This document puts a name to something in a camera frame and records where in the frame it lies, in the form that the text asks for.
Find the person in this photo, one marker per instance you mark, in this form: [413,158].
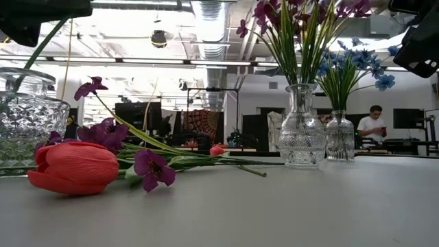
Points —
[370,125]

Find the white hanging cloth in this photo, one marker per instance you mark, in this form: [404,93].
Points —
[275,128]

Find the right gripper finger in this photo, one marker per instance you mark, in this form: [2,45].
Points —
[416,51]

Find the black ceiling dome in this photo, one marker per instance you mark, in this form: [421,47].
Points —
[158,38]

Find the diamond-cut glass vase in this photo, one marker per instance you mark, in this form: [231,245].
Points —
[31,113]

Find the narrow-neck ribbed glass vase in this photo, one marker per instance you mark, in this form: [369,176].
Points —
[339,137]

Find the tall wide-mouth glass vase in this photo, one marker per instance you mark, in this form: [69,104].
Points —
[302,137]

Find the black metal stand frame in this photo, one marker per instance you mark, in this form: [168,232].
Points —
[212,90]

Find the dark office desk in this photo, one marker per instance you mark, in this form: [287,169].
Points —
[398,144]

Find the long ceiling light strip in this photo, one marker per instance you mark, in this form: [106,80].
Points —
[171,61]

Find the purple artificial flower bunch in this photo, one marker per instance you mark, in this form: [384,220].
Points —
[106,132]
[291,51]

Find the large black monitor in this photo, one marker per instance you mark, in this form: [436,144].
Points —
[137,116]

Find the small black monitor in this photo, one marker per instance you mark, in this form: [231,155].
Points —
[408,118]

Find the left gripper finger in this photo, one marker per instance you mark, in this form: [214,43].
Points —
[68,8]

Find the red patterned tapestry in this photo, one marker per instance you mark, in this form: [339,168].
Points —
[202,121]

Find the dark potted plant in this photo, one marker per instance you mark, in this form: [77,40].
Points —
[236,137]

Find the silver ribbed ceiling duct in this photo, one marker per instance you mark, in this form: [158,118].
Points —
[211,34]

